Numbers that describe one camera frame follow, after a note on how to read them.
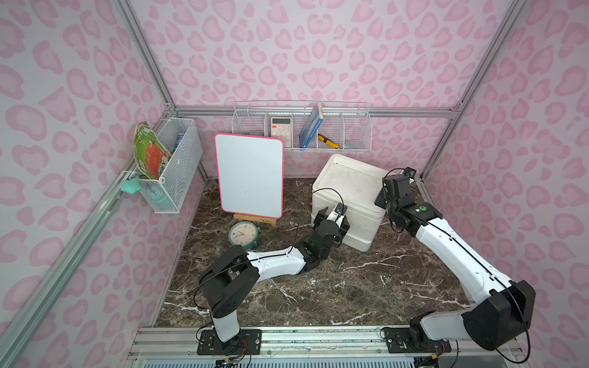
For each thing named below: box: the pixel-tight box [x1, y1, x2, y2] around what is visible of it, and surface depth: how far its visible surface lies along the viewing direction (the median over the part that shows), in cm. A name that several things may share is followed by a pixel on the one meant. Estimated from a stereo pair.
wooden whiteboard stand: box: [233, 213, 277, 227], surface depth 100 cm
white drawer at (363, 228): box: [346, 214, 383, 242], surface depth 83 cm
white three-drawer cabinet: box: [311, 153, 388, 252], surface depth 88 cm
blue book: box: [299, 102, 324, 152], surface depth 90 cm
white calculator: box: [270, 116, 292, 148], surface depth 97 cm
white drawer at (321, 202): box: [311, 192, 387, 221], surface depth 80 cm
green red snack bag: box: [133, 121, 172, 180], surface depth 74 cm
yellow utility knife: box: [317, 133, 342, 149], surface depth 100 cm
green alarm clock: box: [227, 220, 262, 250], surface depth 99 cm
